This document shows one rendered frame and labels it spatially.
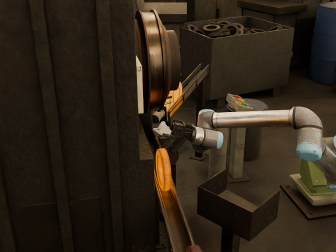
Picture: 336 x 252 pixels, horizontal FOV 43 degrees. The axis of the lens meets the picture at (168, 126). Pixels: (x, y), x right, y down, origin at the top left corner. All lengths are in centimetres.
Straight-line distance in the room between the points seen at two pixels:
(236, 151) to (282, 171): 46
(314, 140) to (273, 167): 131
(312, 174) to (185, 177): 91
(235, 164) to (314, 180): 59
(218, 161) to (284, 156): 75
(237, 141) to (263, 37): 169
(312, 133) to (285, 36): 262
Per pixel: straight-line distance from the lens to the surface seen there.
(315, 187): 288
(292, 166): 345
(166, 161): 177
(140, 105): 155
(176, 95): 277
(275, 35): 456
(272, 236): 270
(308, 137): 212
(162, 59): 178
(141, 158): 165
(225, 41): 420
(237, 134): 301
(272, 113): 223
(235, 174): 317
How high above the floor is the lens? 167
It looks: 25 degrees down
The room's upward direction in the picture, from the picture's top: straight up
